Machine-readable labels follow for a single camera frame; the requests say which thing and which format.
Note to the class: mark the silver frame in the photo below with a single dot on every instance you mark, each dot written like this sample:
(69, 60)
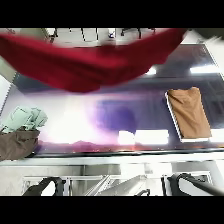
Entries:
(110, 176)

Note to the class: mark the pale green garment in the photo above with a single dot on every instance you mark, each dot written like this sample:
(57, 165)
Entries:
(25, 118)

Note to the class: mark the brown folded garment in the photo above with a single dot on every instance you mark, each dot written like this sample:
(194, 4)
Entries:
(188, 111)

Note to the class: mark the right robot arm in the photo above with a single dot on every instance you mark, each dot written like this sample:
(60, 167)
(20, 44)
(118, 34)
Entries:
(193, 183)

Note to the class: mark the grey-brown garment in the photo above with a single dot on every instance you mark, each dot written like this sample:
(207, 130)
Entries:
(16, 143)

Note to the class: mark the red T-shirt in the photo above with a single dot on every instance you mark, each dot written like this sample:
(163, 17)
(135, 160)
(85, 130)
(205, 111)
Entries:
(83, 66)

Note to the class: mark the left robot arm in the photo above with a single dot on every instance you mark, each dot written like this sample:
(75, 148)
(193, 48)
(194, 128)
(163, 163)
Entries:
(46, 186)

